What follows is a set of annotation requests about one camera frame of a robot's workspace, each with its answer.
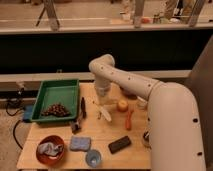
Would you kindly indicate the shiny metal cup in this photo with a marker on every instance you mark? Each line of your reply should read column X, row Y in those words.
column 145, row 139

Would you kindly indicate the dark marker pen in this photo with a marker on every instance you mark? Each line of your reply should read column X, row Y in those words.
column 83, row 107

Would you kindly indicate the blue power box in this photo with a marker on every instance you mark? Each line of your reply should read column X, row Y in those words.
column 27, row 113

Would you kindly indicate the dark purple bowl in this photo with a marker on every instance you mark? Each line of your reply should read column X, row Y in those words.
column 128, row 94

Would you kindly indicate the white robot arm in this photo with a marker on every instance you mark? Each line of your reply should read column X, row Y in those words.
column 175, row 134

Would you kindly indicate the orange carrot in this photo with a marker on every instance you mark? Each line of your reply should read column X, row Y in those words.
column 128, row 119

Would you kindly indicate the blue sponge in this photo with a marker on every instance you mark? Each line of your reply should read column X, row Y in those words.
column 80, row 143

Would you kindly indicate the black rectangular block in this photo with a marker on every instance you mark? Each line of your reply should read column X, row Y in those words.
column 119, row 144

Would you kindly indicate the green plastic tray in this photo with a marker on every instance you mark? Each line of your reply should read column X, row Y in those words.
column 56, row 93

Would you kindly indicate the brown grape bunch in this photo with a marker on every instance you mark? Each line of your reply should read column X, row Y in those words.
column 57, row 110

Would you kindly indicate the grey crumpled cloth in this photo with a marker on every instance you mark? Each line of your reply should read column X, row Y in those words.
column 50, row 149

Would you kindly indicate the small dark clip tool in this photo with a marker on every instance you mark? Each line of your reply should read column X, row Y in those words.
column 75, row 125

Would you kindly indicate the blue glass cup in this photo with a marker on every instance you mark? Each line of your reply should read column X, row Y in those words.
column 93, row 158

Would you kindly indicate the red bowl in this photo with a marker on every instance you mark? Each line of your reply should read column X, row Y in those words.
column 48, row 160

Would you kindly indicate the white cup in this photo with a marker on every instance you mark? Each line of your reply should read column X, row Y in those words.
column 141, row 103

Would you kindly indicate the yellow round fruit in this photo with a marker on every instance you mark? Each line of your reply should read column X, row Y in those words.
column 122, row 105

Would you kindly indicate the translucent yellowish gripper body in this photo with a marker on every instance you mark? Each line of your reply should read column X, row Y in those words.
column 106, row 100

